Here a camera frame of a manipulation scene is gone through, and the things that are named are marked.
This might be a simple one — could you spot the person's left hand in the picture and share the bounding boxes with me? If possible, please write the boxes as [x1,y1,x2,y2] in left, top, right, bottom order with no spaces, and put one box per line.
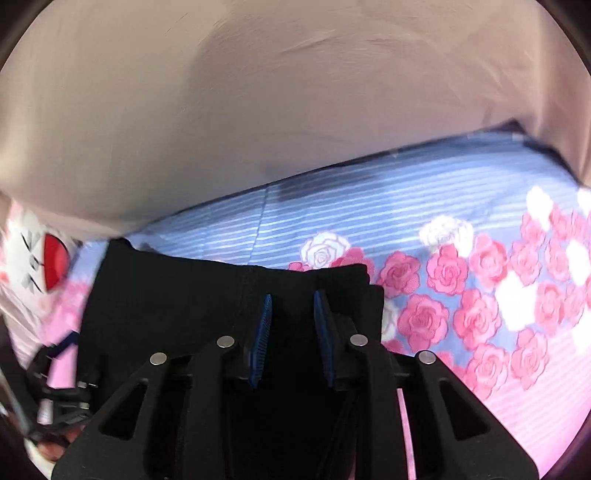
[37,427,84,463]

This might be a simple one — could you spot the black pants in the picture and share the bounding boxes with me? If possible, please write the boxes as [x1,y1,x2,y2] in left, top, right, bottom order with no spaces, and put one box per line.
[75,238,386,480]

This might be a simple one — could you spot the beige headboard cover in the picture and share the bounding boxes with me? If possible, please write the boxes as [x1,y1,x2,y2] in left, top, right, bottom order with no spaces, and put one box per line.
[1,1,590,239]

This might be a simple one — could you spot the pink floral bed sheet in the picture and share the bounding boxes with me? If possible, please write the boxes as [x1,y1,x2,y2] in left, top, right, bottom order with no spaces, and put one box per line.
[41,131,591,480]

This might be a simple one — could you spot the white cartoon face pillow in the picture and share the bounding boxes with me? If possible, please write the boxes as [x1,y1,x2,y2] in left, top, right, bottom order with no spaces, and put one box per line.
[1,202,79,367]

